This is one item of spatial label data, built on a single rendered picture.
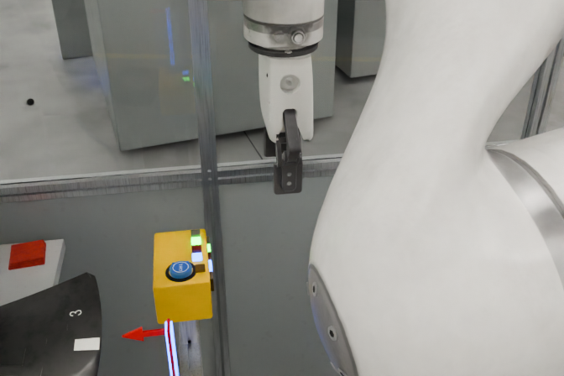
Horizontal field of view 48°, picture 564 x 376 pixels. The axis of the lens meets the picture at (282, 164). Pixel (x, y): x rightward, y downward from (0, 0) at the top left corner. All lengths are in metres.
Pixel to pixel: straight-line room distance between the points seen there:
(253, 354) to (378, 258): 1.79
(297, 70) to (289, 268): 1.18
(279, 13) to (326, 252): 0.42
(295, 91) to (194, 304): 0.60
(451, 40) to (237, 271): 1.56
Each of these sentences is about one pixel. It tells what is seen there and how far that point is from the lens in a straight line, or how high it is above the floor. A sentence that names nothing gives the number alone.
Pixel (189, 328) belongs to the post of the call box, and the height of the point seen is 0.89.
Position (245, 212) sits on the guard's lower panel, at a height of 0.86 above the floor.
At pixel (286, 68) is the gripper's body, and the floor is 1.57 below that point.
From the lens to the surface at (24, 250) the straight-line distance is 1.62.
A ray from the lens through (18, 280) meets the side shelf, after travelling 1.57.
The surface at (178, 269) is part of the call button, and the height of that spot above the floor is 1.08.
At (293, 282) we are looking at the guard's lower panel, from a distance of 1.83.
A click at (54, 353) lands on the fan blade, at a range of 0.91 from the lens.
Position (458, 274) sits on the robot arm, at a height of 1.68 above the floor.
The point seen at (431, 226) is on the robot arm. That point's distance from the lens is 0.22.
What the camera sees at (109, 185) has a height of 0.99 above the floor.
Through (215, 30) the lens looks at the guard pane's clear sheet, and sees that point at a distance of 1.44.
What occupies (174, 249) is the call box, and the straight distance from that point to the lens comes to 1.21.
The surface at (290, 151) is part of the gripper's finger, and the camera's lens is 0.65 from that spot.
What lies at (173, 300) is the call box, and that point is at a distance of 1.16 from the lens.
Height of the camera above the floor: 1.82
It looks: 31 degrees down
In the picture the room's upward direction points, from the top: straight up
